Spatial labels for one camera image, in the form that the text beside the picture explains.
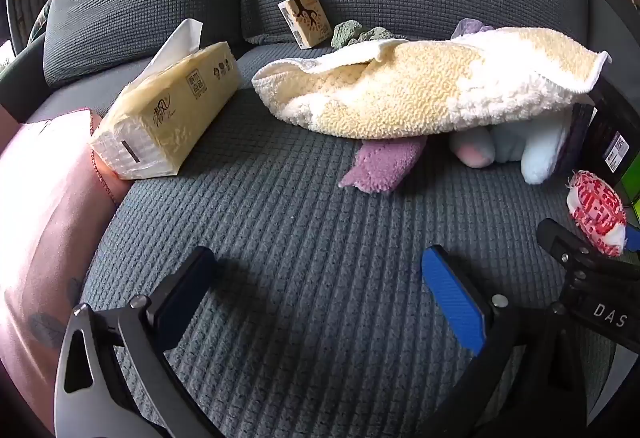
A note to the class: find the green knitted cloth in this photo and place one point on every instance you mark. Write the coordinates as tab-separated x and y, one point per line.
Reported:
362	35

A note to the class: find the grey sofa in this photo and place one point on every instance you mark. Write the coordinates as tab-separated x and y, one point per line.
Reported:
300	243

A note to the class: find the pink fuzzy cloth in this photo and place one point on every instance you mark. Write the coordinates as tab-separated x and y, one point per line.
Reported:
382	165

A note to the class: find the green box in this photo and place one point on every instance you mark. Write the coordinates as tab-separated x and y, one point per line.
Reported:
629	195

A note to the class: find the red and white patterned pouch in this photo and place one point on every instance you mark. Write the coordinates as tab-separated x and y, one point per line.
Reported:
595	205

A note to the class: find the yellow and white towel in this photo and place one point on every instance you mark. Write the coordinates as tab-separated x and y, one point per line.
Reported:
410	82

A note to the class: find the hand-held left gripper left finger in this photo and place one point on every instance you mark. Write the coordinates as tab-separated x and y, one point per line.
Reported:
186	298

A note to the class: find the white and blue plush toy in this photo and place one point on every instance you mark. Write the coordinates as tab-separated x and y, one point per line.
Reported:
530	147

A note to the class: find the lavender knitted cloth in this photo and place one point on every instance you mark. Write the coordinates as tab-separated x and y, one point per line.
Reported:
470	27

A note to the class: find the pink pillow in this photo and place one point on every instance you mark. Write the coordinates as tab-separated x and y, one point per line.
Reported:
45	228

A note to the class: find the small brown tissue box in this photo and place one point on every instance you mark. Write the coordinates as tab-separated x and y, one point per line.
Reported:
307	20

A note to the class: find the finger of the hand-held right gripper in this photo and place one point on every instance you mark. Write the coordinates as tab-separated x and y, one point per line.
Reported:
565	240
633	239

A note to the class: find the black box with gold top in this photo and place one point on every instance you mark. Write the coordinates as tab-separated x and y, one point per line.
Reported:
612	127

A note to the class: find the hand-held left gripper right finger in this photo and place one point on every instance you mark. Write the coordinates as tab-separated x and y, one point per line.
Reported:
452	298

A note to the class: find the yellow soft tissue pack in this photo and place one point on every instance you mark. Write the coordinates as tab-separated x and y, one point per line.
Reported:
170	112

